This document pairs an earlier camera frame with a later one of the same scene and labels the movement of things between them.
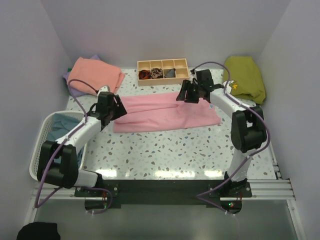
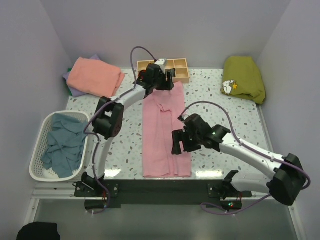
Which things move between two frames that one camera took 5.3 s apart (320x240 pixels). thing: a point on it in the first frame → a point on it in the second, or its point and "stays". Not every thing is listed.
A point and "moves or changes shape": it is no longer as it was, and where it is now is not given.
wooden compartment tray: [180, 65] stays
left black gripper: [120, 110] → [167, 85]
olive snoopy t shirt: [246, 82] stays
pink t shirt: [163, 111] moves or changes shape
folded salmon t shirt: [98, 73] stays
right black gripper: [187, 85] → [178, 136]
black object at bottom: [37, 230] stays
